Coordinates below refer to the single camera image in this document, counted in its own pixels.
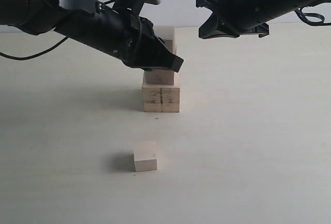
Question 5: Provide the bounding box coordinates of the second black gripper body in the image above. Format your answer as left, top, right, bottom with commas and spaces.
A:
113, 14, 166, 70

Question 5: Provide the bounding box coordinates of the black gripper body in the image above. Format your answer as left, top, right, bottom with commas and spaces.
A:
196, 0, 269, 38

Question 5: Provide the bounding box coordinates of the second largest wooden cube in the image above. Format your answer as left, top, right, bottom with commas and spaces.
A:
143, 68, 175, 86

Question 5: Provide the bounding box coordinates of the medium striped wooden cube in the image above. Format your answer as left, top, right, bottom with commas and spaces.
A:
154, 26, 177, 54

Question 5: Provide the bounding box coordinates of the smallest wooden cube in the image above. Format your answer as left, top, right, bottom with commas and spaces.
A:
133, 141, 157, 172

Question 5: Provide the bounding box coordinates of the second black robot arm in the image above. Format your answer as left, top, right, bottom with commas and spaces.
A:
1, 0, 183, 72

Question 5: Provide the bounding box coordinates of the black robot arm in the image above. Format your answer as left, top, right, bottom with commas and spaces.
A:
196, 0, 330, 39

